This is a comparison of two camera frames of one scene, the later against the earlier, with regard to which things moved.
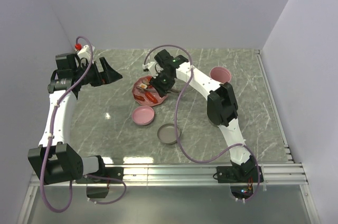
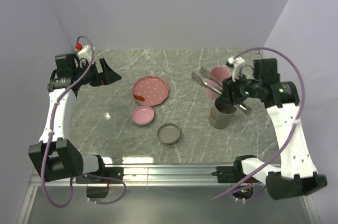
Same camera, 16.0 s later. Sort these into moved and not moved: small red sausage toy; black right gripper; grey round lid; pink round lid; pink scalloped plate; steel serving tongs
Moved: black right gripper; steel serving tongs
Not moved: pink scalloped plate; small red sausage toy; pink round lid; grey round lid
